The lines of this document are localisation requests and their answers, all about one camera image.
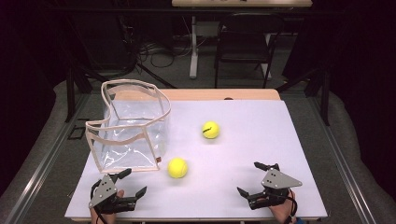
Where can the yellow tennis ball black mark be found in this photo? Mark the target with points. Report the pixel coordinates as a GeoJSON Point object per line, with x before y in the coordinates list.
{"type": "Point", "coordinates": [211, 132]}

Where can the clear plastic bag beige trim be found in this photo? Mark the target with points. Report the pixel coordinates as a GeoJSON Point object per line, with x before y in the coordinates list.
{"type": "Point", "coordinates": [130, 146]}

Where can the person's left hand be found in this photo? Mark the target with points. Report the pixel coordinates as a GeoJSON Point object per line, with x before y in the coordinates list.
{"type": "Point", "coordinates": [107, 218]}

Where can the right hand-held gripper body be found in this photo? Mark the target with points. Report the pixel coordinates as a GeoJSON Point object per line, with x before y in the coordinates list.
{"type": "Point", "coordinates": [278, 181]}

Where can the person's right hand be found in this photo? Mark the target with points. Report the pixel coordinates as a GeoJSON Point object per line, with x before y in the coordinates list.
{"type": "Point", "coordinates": [285, 213]}

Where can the white table sheet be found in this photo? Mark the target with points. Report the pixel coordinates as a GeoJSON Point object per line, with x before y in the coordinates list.
{"type": "Point", "coordinates": [233, 174]}

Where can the black stand leg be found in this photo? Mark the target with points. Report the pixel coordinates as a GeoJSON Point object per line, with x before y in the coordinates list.
{"type": "Point", "coordinates": [155, 75]}

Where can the black folding chair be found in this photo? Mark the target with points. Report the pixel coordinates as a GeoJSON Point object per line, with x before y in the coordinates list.
{"type": "Point", "coordinates": [246, 46]}

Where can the black metal stand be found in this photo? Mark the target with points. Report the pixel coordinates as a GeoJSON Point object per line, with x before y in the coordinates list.
{"type": "Point", "coordinates": [70, 99]}
{"type": "Point", "coordinates": [325, 99]}

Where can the aluminium floor rail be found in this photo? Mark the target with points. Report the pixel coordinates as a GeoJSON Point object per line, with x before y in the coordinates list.
{"type": "Point", "coordinates": [43, 165]}
{"type": "Point", "coordinates": [344, 168]}

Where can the plain yellow tennis ball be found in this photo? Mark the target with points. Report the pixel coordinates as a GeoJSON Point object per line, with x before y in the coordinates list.
{"type": "Point", "coordinates": [177, 168]}

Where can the white metal desk leg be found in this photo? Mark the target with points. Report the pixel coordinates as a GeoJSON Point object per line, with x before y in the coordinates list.
{"type": "Point", "coordinates": [194, 62]}

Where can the light wooden desk top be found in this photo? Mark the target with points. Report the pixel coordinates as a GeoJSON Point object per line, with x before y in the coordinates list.
{"type": "Point", "coordinates": [243, 3]}

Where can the wooden table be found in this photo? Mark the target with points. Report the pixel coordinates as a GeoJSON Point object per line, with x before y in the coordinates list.
{"type": "Point", "coordinates": [218, 94]}

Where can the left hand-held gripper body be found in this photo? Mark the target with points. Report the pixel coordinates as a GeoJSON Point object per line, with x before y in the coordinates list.
{"type": "Point", "coordinates": [104, 191]}

